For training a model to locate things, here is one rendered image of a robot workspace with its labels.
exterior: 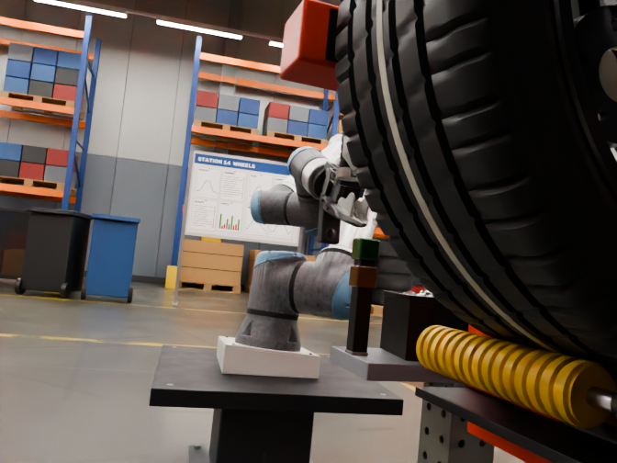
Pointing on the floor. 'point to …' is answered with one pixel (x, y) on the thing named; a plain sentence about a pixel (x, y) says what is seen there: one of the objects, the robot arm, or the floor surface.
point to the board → (230, 201)
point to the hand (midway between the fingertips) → (360, 225)
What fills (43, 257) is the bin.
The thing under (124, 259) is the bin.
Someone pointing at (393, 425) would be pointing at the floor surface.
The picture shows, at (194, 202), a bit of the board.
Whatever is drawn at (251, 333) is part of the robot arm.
